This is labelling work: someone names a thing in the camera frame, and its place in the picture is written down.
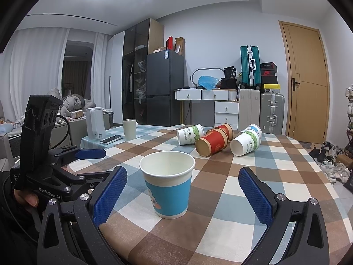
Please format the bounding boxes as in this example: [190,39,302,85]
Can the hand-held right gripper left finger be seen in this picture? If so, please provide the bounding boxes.
[37,166,128,265]

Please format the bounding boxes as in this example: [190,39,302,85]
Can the white drawer dresser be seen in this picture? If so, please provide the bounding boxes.
[174,88,240,131]

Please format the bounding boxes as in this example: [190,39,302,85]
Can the blue paper cup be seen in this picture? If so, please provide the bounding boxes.
[139,151,196,220]

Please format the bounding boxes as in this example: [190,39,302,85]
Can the oval metal frame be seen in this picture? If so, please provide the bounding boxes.
[192,67,225,88]

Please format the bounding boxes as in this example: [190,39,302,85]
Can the blue plastic bag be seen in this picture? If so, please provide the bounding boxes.
[198,75,221,90]

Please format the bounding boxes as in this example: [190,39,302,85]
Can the white wardrobe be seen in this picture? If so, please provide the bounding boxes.
[106,30,126,111]

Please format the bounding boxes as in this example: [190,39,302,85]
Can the person's left hand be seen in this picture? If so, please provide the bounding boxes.
[13,189,39,208]

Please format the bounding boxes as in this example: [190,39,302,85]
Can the dark glass cabinet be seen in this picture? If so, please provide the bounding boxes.
[121,18,164,126]

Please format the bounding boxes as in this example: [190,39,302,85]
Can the shoe rack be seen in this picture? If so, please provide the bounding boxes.
[343,83,353,172]

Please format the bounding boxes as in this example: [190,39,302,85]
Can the white smartphone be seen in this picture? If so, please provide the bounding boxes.
[99,135,124,144]

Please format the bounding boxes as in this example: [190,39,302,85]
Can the white curtain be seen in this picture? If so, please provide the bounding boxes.
[4,28,69,123]
[92,32,114,109]

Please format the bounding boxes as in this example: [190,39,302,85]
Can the brown checked tablecloth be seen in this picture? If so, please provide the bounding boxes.
[65,124,342,265]

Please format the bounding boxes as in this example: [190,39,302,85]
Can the white suitcase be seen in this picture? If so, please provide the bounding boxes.
[237,88,261,132]

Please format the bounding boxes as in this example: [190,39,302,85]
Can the wooden door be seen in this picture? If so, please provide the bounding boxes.
[278,20,330,145]

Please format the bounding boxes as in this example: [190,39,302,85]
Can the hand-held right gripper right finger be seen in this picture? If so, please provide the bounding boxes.
[238,167,332,265]

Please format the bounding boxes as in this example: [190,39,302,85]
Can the red paper cup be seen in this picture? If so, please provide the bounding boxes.
[195,128,230,158]
[206,123,234,142]

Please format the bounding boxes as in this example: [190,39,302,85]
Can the black bag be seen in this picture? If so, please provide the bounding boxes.
[221,67,238,89]

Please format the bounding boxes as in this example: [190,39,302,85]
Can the pile of clothes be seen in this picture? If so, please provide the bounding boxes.
[46,88,96,118]

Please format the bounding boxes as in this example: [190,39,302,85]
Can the cardboard box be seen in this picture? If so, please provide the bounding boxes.
[175,37,186,56]

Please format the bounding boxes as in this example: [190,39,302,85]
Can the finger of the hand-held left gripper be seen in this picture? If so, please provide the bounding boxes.
[49,147,107,169]
[54,168,114,193]

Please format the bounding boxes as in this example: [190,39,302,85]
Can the white electric kettle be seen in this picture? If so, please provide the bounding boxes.
[85,107,106,140]

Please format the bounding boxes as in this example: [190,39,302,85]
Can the teal suitcase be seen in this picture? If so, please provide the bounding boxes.
[240,45,262,90]

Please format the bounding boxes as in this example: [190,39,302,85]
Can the light blue checked cloth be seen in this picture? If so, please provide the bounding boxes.
[80,124,177,152]

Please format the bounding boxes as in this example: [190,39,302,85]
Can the pile of shoes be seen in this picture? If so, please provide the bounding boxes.
[307,141,353,185]

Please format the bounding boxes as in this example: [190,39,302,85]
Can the silver suitcase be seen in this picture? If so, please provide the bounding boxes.
[259,92,285,135]

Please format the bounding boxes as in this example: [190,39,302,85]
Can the beige tumbler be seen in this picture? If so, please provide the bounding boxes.
[122,119,137,142]

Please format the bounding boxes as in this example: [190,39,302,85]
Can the black refrigerator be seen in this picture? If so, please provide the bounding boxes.
[146,50,185,127]

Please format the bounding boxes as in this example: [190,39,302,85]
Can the yellow black shoe box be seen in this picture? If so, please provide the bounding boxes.
[261,83,281,94]

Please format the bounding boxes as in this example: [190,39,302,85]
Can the white green paper cup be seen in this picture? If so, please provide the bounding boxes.
[177,124,205,146]
[230,124,263,156]

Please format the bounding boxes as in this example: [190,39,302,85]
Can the brown curtain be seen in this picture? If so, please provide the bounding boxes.
[62,59,92,100]

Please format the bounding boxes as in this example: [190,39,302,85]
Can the black cable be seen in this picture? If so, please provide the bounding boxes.
[50,114,70,148]

